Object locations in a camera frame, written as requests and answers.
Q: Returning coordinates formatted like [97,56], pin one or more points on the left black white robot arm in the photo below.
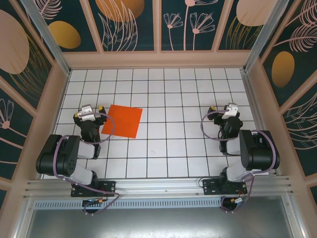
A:
[49,156]

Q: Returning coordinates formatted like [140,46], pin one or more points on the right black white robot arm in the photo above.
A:
[260,153]

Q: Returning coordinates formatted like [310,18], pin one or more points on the grey metal sheet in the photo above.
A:
[158,225]

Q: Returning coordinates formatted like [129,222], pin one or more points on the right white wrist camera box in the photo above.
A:
[230,112]

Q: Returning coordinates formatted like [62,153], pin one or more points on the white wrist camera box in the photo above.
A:
[230,112]
[86,114]

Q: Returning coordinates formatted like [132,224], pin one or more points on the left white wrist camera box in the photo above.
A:
[86,114]

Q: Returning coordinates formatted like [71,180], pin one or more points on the aluminium table side rail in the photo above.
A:
[253,104]

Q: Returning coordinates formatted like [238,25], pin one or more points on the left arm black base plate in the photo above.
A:
[109,188]

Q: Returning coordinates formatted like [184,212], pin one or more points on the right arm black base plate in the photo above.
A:
[210,187]

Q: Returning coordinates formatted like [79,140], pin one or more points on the aluminium corner post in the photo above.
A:
[49,42]
[262,37]

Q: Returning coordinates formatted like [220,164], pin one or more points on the long aluminium mounting rail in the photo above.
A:
[161,186]

